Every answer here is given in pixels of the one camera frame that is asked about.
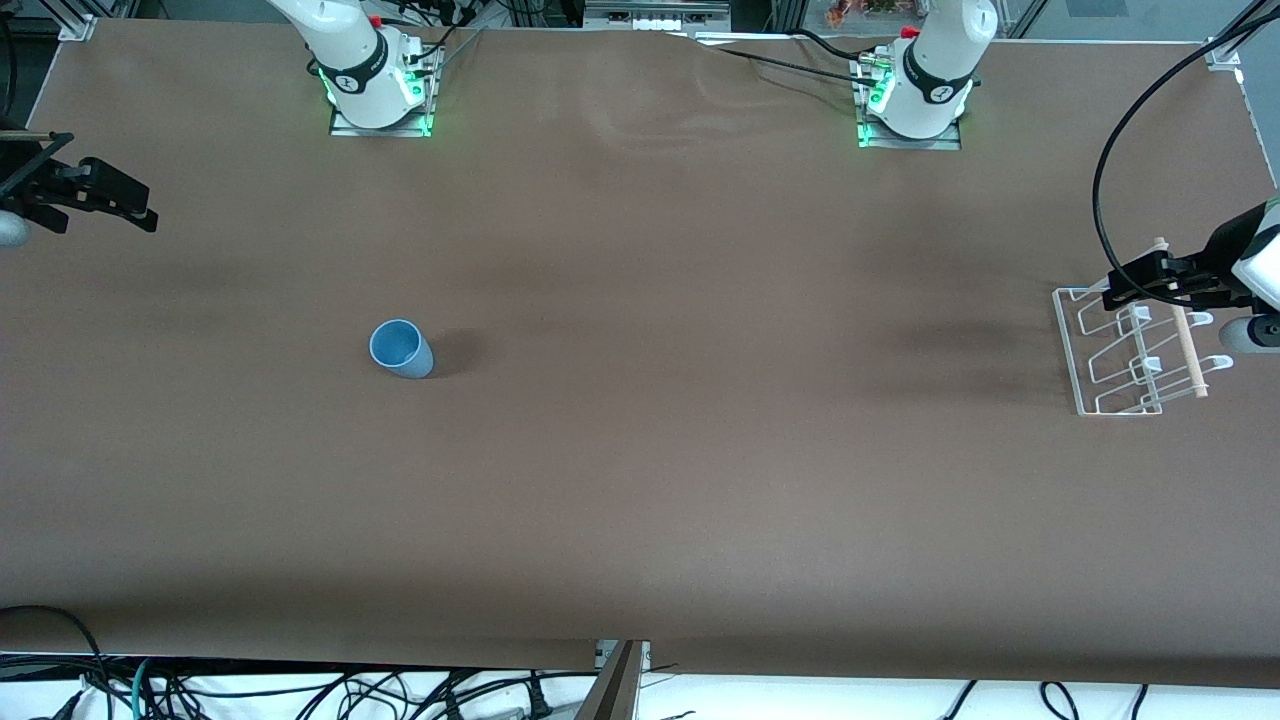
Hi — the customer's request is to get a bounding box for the black looped cable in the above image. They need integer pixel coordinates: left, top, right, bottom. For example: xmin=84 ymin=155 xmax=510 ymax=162
xmin=0 ymin=604 xmax=106 ymax=720

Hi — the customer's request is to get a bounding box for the brown table cover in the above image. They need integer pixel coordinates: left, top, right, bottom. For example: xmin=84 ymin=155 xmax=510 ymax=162
xmin=0 ymin=18 xmax=1280 ymax=689

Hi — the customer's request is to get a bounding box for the long black base cable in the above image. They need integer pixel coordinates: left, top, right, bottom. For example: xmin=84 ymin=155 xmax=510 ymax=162
xmin=672 ymin=30 xmax=881 ymax=91

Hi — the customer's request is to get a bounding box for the short black base cable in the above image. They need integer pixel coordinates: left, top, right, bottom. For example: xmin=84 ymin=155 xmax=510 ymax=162
xmin=793 ymin=28 xmax=891 ymax=66

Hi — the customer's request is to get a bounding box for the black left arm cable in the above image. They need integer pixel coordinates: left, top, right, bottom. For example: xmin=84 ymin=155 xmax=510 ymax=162
xmin=1092 ymin=0 xmax=1280 ymax=309

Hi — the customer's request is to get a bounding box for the blue plastic cup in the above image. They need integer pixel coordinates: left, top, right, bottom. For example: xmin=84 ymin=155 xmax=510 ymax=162
xmin=369 ymin=319 xmax=435 ymax=380

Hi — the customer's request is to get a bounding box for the white rack with wooden rod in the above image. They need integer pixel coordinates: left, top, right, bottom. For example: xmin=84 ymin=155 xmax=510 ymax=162
xmin=1052 ymin=237 xmax=1234 ymax=417

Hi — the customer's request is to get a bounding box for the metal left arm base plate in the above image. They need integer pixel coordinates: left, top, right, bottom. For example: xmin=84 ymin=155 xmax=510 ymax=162
xmin=856 ymin=55 xmax=964 ymax=152

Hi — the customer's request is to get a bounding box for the white power strip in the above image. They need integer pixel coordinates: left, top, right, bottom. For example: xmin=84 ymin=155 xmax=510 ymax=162
xmin=583 ymin=0 xmax=733 ymax=33

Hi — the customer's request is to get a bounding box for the aluminium profile post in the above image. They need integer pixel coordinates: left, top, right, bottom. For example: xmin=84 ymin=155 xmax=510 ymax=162
xmin=578 ymin=640 xmax=651 ymax=720

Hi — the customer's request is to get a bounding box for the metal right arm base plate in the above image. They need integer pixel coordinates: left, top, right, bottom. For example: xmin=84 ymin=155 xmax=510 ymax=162
xmin=329 ymin=45 xmax=437 ymax=138

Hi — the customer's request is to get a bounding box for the orange objects pile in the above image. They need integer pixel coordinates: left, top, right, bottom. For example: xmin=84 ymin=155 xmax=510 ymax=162
xmin=825 ymin=0 xmax=901 ymax=28

